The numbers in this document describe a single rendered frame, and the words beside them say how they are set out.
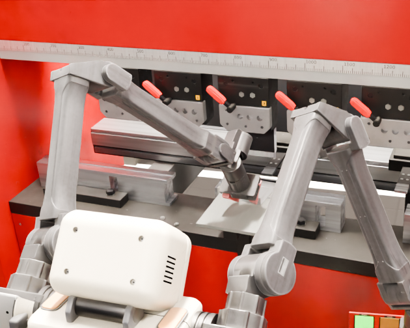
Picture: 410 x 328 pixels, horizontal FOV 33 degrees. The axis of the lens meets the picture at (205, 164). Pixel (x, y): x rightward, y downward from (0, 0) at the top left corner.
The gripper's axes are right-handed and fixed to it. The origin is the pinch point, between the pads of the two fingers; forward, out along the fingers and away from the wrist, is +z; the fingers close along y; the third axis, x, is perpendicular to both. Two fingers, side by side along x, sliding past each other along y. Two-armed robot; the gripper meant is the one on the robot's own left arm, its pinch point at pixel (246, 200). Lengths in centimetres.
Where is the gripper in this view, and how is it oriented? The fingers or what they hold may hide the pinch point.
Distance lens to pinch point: 195.0
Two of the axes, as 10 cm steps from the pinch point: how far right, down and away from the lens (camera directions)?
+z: 2.7, 5.3, 8.0
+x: -2.9, 8.4, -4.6
